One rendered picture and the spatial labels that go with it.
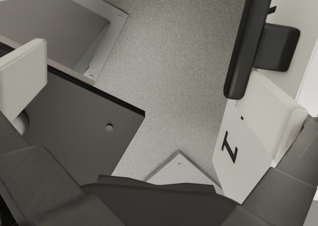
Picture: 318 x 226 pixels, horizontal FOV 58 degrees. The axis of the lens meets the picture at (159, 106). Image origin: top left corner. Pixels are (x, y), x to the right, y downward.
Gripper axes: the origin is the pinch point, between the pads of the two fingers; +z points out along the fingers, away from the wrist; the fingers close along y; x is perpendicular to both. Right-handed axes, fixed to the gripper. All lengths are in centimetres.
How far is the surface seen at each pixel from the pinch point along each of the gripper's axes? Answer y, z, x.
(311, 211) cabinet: 43, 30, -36
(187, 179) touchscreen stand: 30, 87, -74
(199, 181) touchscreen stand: 36, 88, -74
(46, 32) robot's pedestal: -18.4, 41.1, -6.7
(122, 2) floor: -7, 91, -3
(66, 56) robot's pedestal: -12.8, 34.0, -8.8
